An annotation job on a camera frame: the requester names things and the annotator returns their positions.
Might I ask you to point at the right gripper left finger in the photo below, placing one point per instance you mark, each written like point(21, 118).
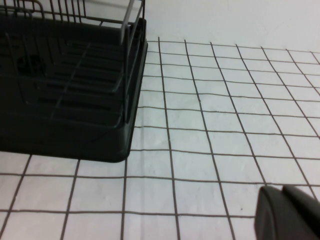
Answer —
point(275, 220)

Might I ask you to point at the black plastic drip tray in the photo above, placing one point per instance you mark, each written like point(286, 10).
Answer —
point(62, 140)

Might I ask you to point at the white black-grid tablecloth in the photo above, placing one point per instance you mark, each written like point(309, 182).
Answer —
point(200, 150)

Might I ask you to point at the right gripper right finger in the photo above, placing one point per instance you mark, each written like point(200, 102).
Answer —
point(305, 200)

